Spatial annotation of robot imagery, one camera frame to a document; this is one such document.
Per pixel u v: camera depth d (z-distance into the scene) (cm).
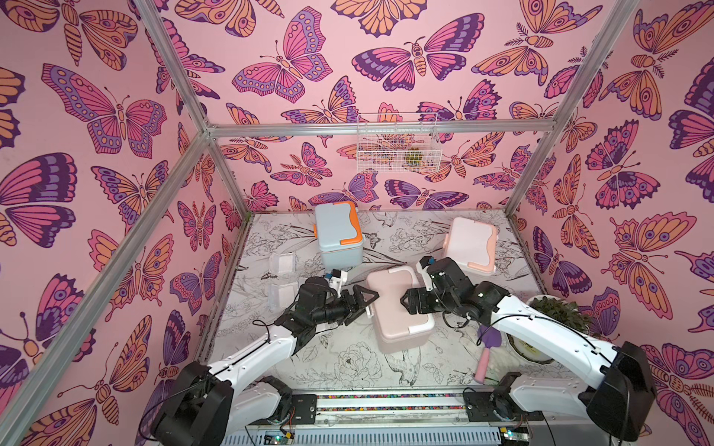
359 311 79
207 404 40
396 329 74
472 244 90
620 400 39
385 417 73
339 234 95
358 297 70
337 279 77
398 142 95
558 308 74
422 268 73
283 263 105
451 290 58
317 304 65
